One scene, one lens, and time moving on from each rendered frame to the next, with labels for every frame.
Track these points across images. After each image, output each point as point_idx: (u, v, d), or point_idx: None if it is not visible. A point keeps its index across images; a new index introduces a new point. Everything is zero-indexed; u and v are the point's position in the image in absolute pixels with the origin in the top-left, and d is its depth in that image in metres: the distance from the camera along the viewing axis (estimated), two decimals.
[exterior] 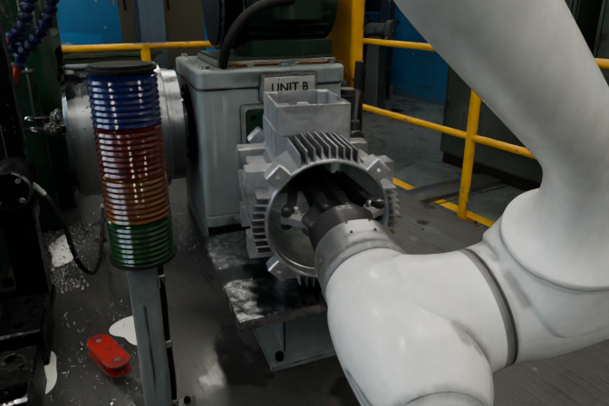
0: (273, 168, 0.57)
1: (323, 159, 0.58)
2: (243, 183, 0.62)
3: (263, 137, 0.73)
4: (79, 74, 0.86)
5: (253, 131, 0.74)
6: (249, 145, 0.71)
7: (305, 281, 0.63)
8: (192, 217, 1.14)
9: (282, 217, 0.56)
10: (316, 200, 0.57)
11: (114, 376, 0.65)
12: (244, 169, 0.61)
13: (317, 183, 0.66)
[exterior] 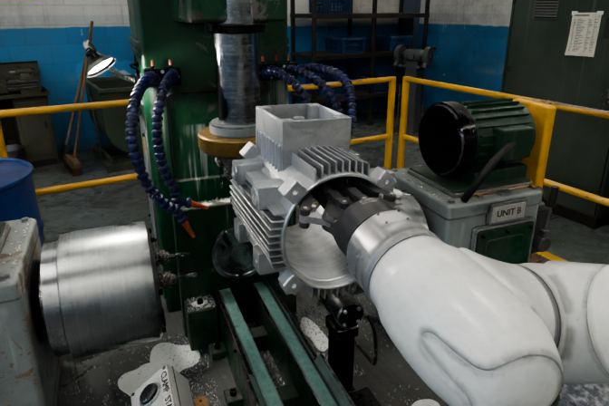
0: (289, 183, 0.57)
1: (337, 172, 0.59)
2: (253, 199, 0.61)
3: (256, 152, 0.73)
4: None
5: (246, 146, 0.74)
6: (246, 160, 0.70)
7: (316, 294, 0.64)
8: None
9: (302, 217, 0.56)
10: (333, 198, 0.58)
11: None
12: (255, 186, 0.61)
13: None
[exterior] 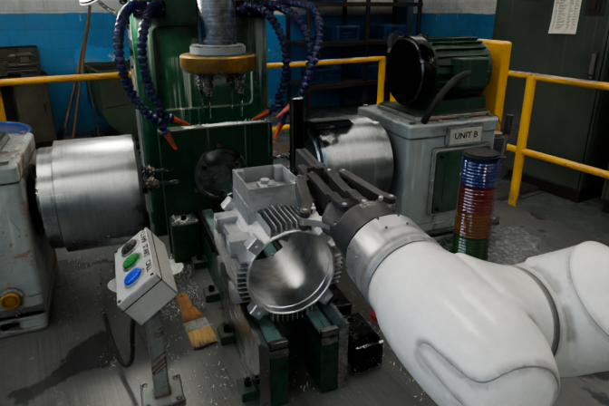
0: (251, 239, 0.78)
1: (287, 230, 0.80)
2: (227, 249, 0.82)
3: (233, 205, 0.94)
4: (325, 128, 1.22)
5: (225, 200, 0.94)
6: (225, 213, 0.91)
7: (276, 317, 0.85)
8: None
9: (301, 218, 0.56)
10: (332, 199, 0.58)
11: None
12: (227, 240, 0.81)
13: None
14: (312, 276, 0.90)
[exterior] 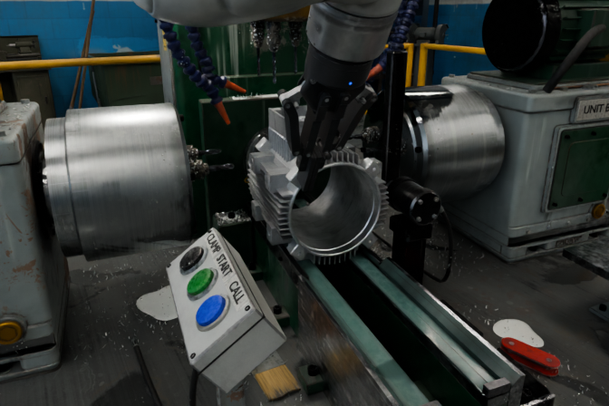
0: (294, 171, 0.73)
1: (333, 162, 0.74)
2: (265, 185, 0.77)
3: (269, 146, 0.88)
4: (420, 98, 0.93)
5: (260, 141, 0.89)
6: (261, 153, 0.86)
7: (317, 260, 0.79)
8: (446, 226, 1.22)
9: (280, 95, 0.57)
10: None
11: (552, 375, 0.72)
12: (267, 174, 0.76)
13: (318, 153, 0.66)
14: (353, 220, 0.85)
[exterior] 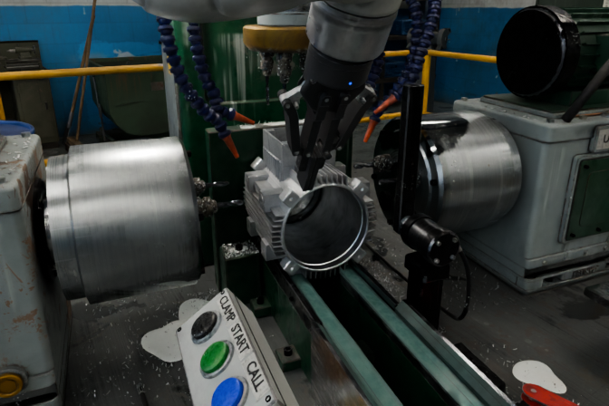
0: (286, 192, 0.77)
1: (323, 184, 0.79)
2: (260, 204, 0.81)
3: (264, 165, 0.93)
4: (435, 128, 0.90)
5: (255, 160, 0.94)
6: (256, 172, 0.90)
7: (309, 275, 0.84)
8: None
9: (280, 95, 0.57)
10: None
11: None
12: (261, 194, 0.80)
13: (318, 153, 0.66)
14: (343, 236, 0.89)
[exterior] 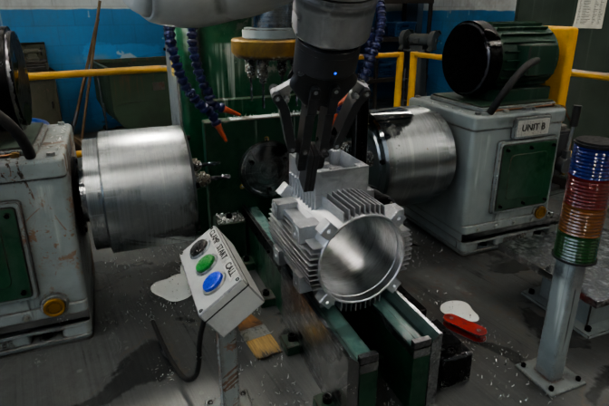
0: (323, 224, 0.74)
1: (360, 214, 0.76)
2: (294, 236, 0.78)
3: (290, 190, 0.90)
4: (385, 119, 1.13)
5: (281, 186, 0.90)
6: (284, 199, 0.87)
7: (344, 307, 0.81)
8: (414, 225, 1.42)
9: (271, 89, 0.59)
10: None
11: (479, 342, 0.92)
12: (295, 225, 0.77)
13: (316, 151, 0.66)
14: (375, 264, 0.86)
